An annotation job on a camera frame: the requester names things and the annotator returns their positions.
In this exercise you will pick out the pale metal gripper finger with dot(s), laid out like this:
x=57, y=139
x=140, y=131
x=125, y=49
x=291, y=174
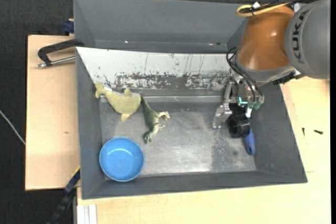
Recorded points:
x=223, y=112

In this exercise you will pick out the grey metal bin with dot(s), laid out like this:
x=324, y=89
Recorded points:
x=183, y=144

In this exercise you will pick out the green toy dinosaur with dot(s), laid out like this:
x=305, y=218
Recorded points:
x=153, y=122

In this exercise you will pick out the small black screw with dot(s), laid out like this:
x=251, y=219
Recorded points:
x=319, y=132

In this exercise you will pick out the yellow-green toy dolphin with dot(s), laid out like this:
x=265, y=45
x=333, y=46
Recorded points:
x=124, y=105

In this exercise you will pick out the blue bowl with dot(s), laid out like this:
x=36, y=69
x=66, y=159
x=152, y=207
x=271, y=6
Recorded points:
x=121, y=159

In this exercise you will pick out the pale cardboard board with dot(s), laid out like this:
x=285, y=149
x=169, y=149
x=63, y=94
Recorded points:
x=50, y=126

